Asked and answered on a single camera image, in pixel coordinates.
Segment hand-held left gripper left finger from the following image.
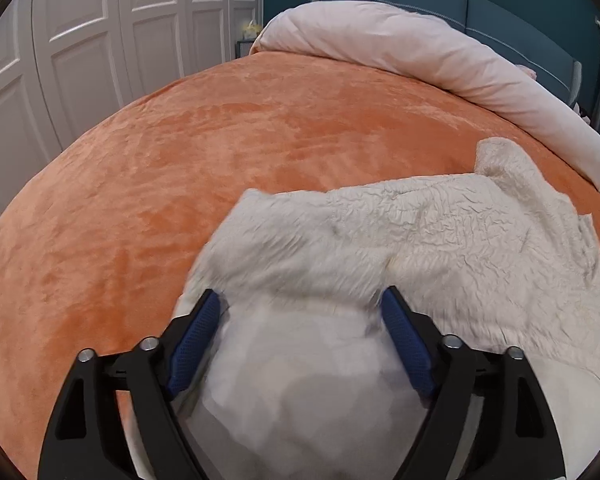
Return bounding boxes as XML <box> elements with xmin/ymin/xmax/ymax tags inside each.
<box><xmin>37</xmin><ymin>288</ymin><xmax>222</xmax><ymax>480</ymax></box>

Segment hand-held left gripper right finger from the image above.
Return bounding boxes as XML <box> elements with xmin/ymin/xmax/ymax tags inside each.
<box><xmin>381</xmin><ymin>285</ymin><xmax>567</xmax><ymax>480</ymax></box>

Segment white fleece jacket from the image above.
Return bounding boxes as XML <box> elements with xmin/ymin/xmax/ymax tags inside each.
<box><xmin>122</xmin><ymin>137</ymin><xmax>600</xmax><ymax>480</ymax></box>

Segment orange plush blanket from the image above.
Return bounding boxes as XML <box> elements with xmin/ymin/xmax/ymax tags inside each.
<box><xmin>0</xmin><ymin>50</ymin><xmax>600</xmax><ymax>480</ymax></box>

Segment small bedside table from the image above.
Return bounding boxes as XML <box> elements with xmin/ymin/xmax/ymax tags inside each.
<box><xmin>234</xmin><ymin>17</ymin><xmax>263</xmax><ymax>59</ymax></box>

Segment white panelled wardrobe doors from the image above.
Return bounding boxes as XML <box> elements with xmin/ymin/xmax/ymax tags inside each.
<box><xmin>0</xmin><ymin>0</ymin><xmax>267</xmax><ymax>241</ymax></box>

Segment teal upholstered headboard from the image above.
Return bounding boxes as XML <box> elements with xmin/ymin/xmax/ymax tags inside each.
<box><xmin>302</xmin><ymin>0</ymin><xmax>600</xmax><ymax>113</ymax></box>

